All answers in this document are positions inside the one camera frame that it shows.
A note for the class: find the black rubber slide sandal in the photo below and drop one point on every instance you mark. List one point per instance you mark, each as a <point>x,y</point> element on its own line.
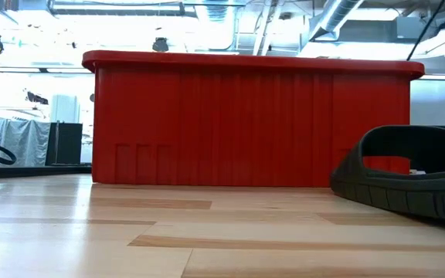
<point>400,193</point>

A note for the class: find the red plastic bin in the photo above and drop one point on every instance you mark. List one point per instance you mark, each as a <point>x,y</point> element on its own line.
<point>226,127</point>

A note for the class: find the black cabinet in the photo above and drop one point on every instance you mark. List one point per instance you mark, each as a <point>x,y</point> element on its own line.
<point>68,143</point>

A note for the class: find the white box appliance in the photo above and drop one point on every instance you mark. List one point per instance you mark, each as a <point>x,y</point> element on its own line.
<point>65,110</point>

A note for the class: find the grey cover cloth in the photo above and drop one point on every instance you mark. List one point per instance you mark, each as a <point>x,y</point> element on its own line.
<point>25,143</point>

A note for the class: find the silver ceiling duct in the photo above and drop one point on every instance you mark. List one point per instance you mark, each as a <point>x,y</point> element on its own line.
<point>336,15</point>

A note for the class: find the black aluminium rig frame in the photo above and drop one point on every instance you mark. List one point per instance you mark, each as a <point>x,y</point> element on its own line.
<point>33,170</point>

